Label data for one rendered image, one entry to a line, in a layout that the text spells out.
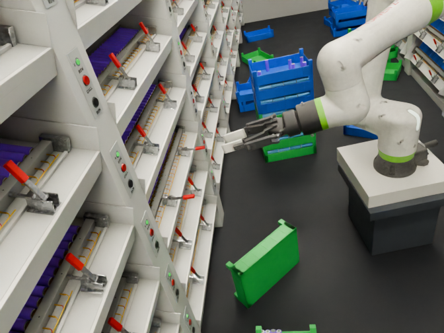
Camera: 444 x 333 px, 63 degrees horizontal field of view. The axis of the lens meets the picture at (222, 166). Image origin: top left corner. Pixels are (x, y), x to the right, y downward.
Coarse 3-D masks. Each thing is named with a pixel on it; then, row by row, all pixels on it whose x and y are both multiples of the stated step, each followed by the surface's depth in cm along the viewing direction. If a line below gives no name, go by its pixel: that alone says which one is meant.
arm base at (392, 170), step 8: (424, 144) 137; (432, 144) 137; (416, 152) 132; (424, 152) 132; (376, 160) 137; (384, 160) 132; (416, 160) 132; (424, 160) 133; (376, 168) 136; (384, 168) 133; (392, 168) 131; (400, 168) 130; (408, 168) 130; (392, 176) 131; (400, 176) 131
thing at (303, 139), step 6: (294, 138) 203; (300, 138) 203; (306, 138) 203; (312, 138) 204; (276, 144) 204; (282, 144) 205; (288, 144) 205; (294, 144) 205; (300, 144) 205; (264, 150) 206; (270, 150) 206
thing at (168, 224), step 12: (180, 120) 142; (192, 132) 145; (192, 144) 138; (168, 156) 130; (180, 156) 131; (192, 156) 135; (180, 168) 125; (180, 180) 120; (156, 192) 114; (168, 192) 115; (180, 192) 115; (180, 204) 115; (168, 216) 106; (168, 228) 103; (168, 240) 99; (168, 252) 100
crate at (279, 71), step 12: (300, 48) 194; (264, 60) 196; (276, 60) 197; (312, 60) 178; (252, 72) 179; (264, 72) 196; (276, 72) 180; (288, 72) 181; (300, 72) 181; (312, 72) 181; (264, 84) 183
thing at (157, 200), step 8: (176, 136) 137; (176, 144) 133; (176, 152) 132; (168, 160) 124; (168, 168) 121; (176, 168) 124; (168, 176) 119; (160, 184) 114; (168, 184) 116; (160, 192) 111; (160, 200) 109; (152, 208) 105
